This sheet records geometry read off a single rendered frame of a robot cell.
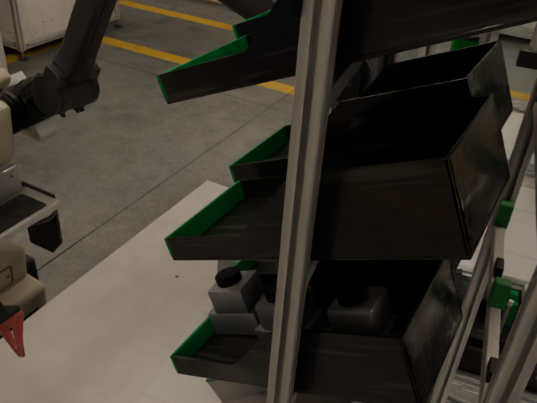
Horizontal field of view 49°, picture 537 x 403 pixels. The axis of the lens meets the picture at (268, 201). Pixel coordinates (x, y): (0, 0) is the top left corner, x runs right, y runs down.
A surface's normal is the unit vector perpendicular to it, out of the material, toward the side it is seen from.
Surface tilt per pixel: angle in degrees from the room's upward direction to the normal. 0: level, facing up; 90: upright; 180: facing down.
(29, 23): 90
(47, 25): 90
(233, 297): 87
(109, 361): 0
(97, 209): 0
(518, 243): 0
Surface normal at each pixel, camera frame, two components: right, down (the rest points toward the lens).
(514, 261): 0.06, -0.83
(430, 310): 0.80, -0.06
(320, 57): -0.35, 0.50
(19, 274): 0.86, 0.43
